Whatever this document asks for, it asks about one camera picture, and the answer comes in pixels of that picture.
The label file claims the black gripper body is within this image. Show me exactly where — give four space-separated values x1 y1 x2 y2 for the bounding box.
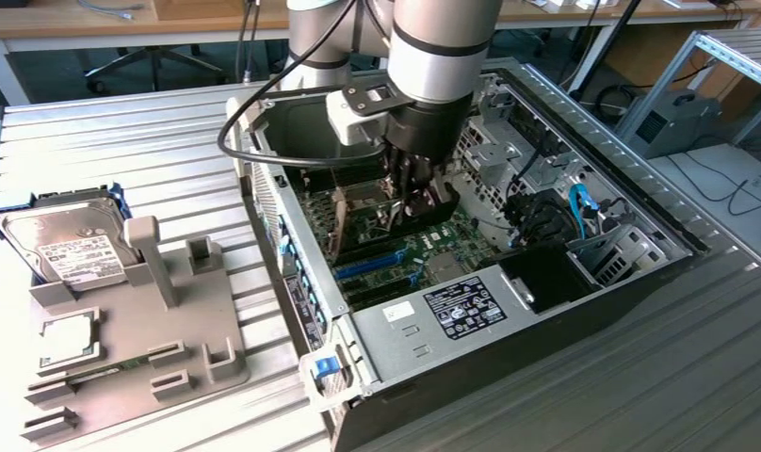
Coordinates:
383 95 475 167

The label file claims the CPU socket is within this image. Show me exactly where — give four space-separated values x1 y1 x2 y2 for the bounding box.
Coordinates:
346 182 390 211

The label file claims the black RAM slot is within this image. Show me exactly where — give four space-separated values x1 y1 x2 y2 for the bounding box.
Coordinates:
304 172 387 192
299 164 386 184

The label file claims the green motherboard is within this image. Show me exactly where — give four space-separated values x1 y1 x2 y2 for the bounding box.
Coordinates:
295 162 514 312

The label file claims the black RAM stick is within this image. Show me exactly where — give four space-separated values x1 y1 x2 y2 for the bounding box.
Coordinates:
348 232 431 250

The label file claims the silver chipset heat sink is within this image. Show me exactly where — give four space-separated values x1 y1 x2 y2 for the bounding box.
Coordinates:
427 253 477 279

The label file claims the blue expansion slot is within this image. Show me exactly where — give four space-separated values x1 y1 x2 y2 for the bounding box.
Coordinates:
334 250 403 280

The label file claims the black expansion slot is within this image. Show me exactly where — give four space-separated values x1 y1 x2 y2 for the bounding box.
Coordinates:
348 284 425 310
340 275 415 296

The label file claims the office chair black base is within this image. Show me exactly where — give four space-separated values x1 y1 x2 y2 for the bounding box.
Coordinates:
493 26 554 60

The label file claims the grey power supply unit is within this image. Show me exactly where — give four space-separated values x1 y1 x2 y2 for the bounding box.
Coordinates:
348 263 543 385

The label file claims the open black PC case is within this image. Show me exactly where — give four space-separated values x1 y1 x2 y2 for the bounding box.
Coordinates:
227 56 714 452

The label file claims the slotted metal disk bay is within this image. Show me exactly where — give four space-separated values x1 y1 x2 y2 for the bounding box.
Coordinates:
569 223 694 289

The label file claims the black stand pole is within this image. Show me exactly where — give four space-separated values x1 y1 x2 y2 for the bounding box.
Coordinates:
574 0 645 93

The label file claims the grey box with vent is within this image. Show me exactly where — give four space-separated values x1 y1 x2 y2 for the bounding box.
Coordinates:
631 89 726 159

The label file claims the blue disk carrier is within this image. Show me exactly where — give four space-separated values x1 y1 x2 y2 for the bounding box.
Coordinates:
0 181 135 227

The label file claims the office chair silver base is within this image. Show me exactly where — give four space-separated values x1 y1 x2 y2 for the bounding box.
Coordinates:
82 44 228 93

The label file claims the brown box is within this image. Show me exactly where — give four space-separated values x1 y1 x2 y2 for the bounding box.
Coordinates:
151 0 244 23

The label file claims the grey parts rack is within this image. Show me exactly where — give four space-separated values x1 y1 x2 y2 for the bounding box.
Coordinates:
22 214 254 442

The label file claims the silver hard disk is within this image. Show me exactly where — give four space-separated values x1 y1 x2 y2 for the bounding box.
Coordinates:
0 195 135 291

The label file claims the green RAM stick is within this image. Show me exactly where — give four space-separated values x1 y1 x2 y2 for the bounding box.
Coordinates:
66 355 154 380

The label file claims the silver CPU chip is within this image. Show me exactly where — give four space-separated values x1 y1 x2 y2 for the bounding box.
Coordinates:
40 317 103 368

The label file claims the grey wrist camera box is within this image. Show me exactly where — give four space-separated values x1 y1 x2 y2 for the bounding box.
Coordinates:
326 82 415 147

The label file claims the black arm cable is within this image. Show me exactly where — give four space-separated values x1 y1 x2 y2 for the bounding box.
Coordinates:
219 0 396 169

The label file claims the black power wire bundle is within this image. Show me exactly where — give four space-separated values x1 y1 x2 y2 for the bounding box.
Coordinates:
505 190 577 249

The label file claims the blue wire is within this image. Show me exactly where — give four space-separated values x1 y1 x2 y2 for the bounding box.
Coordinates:
569 183 594 241

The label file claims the black coiled cable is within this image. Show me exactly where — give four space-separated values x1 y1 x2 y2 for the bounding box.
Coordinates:
594 84 638 117

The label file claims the wooden desk white frame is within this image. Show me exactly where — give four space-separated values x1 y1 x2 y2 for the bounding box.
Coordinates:
497 0 761 93
0 0 294 107

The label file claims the aluminium frame table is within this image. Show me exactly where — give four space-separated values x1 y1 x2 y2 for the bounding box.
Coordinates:
613 25 761 159

